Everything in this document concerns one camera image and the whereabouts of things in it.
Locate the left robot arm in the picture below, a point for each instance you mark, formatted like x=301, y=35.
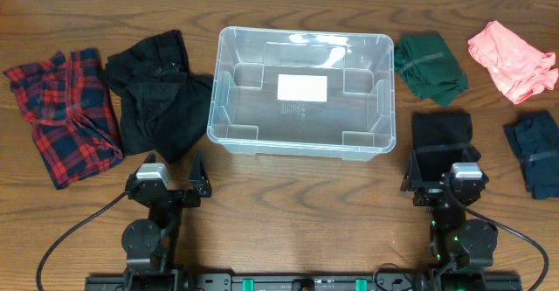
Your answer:
x=150, y=242

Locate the clear plastic storage bin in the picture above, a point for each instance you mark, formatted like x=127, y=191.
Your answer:
x=356, y=123

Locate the red navy plaid garment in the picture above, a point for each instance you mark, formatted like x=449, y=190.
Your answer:
x=69, y=108

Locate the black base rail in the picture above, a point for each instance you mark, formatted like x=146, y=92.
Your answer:
x=227, y=282

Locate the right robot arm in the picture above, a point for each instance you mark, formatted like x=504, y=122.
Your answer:
x=463, y=247

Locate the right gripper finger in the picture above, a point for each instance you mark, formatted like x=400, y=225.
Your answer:
x=412, y=176
x=472, y=155

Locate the large black garment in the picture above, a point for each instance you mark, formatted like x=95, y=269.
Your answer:
x=164, y=105

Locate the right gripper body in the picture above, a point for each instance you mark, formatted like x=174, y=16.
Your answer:
x=430, y=195

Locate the dark green garment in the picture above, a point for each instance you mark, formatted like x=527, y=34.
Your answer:
x=429, y=69

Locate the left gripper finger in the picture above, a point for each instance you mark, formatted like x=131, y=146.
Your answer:
x=198, y=177
x=150, y=158

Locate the pink garment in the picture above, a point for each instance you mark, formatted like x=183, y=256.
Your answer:
x=518, y=70

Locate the white label in bin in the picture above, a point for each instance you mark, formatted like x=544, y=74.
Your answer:
x=308, y=88

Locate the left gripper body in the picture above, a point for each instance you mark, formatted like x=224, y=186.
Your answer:
x=185, y=201

